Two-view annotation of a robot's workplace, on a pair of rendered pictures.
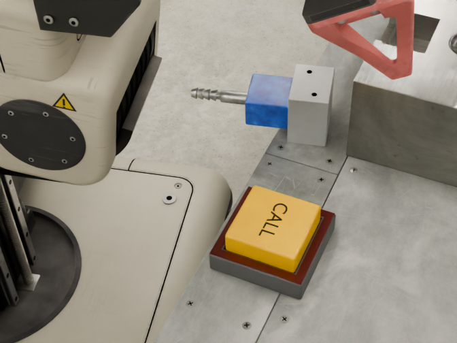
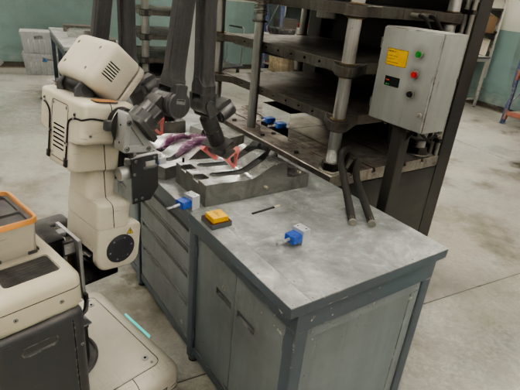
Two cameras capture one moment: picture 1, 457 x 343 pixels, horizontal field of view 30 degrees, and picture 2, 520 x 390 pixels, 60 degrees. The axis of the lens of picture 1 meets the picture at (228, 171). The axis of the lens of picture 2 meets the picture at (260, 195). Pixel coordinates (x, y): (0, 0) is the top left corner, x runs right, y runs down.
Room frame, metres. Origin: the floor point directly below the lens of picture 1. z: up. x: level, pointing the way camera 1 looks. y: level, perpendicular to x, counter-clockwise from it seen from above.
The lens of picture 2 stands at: (-0.33, 1.14, 1.56)
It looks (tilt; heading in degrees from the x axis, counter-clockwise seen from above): 25 degrees down; 297
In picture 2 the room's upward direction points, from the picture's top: 6 degrees clockwise
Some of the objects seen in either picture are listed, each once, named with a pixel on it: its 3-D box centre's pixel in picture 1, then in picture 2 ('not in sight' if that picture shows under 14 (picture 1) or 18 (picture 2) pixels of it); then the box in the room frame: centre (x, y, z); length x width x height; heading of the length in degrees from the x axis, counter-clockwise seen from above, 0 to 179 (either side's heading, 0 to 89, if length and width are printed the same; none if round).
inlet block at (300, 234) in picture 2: not in sight; (291, 237); (0.16, -0.06, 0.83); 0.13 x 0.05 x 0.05; 73
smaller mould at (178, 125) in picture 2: not in sight; (162, 124); (1.28, -0.73, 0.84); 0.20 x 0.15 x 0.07; 64
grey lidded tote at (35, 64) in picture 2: not in sight; (44, 63); (6.30, -3.66, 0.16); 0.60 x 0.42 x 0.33; 54
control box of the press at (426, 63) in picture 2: not in sight; (388, 190); (0.05, -0.92, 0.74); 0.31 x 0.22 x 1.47; 154
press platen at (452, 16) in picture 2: not in sight; (328, 17); (0.68, -1.43, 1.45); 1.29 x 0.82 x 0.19; 154
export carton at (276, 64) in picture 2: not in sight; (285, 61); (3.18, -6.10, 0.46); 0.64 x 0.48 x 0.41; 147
